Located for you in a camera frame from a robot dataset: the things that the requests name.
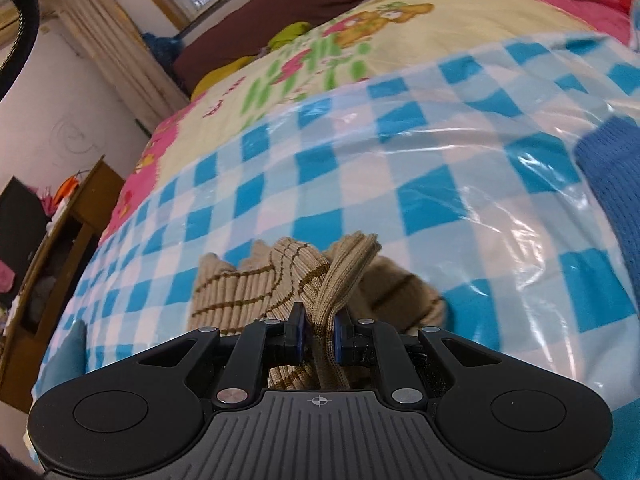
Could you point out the beige curtain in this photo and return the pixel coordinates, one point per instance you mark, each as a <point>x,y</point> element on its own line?
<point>110,45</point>

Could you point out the dark brown cloth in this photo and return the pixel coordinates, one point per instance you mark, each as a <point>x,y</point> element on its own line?
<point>12,465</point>

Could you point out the blue fuzzy cloth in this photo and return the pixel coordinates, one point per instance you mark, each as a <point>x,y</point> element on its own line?
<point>160,47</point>

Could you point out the blue knit sweater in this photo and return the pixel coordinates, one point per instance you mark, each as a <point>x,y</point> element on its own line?
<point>615,195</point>

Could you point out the black monitor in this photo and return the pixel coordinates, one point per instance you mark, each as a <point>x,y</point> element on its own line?
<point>22,230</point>

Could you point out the yellow pillow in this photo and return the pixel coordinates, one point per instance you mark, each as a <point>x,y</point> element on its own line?
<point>220,76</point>

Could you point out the orange toy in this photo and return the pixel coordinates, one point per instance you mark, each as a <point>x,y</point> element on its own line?
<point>66,187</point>

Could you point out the green cloth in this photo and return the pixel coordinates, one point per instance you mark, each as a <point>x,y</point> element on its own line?
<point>290,34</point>

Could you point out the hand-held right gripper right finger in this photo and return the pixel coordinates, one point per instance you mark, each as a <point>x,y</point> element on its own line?
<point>342,336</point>

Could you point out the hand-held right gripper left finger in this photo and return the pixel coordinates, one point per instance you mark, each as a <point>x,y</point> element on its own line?
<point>298,332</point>

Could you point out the pink cloth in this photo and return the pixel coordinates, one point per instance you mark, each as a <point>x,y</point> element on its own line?
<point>5,275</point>

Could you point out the maroon bed cover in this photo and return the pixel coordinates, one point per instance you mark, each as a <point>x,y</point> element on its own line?
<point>300,5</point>

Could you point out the cartoon printed blanket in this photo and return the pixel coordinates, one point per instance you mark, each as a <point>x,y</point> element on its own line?
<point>450,25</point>

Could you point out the blue white checkered plastic sheet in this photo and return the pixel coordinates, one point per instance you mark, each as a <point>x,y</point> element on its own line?
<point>400,160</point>

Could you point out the wooden cabinet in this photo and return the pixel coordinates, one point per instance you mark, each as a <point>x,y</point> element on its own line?
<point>65,260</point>

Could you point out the beige brown-striped ribbed sweater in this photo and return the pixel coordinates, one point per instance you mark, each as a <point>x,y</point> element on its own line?
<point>260,285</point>

